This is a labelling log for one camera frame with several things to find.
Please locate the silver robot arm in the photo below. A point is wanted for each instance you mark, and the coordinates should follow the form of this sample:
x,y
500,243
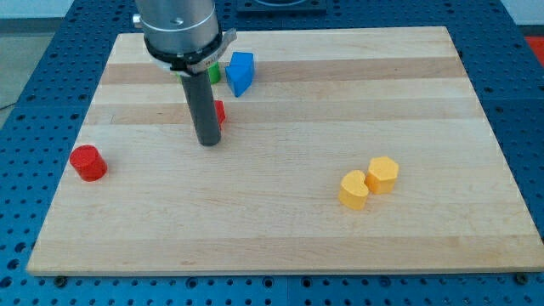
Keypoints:
x,y
186,38

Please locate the wooden board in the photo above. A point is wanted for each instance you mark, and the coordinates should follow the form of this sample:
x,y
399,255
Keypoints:
x,y
263,201

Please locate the yellow hexagon block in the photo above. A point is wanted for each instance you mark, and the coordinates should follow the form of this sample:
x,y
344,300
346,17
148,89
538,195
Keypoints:
x,y
381,175

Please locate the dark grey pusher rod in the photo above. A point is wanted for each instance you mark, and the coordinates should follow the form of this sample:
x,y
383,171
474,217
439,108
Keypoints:
x,y
199,96

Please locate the red cylinder block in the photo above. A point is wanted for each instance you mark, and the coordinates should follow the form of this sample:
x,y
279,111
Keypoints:
x,y
88,163

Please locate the green circle block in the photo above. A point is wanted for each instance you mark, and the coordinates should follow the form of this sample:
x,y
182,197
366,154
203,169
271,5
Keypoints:
x,y
214,73

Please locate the blue heart block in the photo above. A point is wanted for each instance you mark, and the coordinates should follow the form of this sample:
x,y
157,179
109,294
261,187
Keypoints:
x,y
240,72

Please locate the red star block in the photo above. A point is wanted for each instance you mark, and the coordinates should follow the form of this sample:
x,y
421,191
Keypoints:
x,y
220,111

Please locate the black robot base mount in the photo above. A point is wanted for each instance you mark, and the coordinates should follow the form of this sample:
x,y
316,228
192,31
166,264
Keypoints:
x,y
281,6

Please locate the yellow heart block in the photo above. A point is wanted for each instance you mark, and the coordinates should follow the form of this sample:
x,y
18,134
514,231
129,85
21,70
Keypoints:
x,y
353,191

